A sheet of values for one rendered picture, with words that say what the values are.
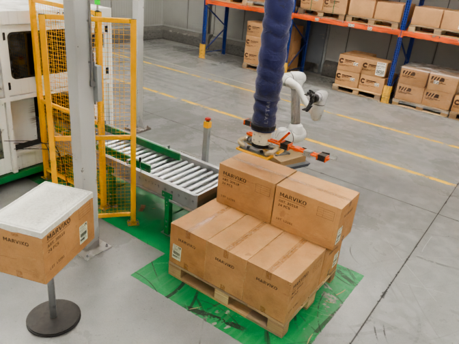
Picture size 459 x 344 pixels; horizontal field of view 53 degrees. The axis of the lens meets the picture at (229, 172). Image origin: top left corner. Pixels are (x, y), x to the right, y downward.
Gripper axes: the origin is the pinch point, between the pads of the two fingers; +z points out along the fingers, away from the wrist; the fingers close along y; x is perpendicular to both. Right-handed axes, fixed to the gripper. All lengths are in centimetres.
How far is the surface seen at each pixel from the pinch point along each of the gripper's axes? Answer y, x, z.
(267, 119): 14.4, 18.3, 30.1
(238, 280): 125, -14, 103
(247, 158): 63, 42, 15
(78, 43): -38, 138, 129
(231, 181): 77, 40, 43
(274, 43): -50, 20, 33
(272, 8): -76, 24, 35
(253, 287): 125, -29, 103
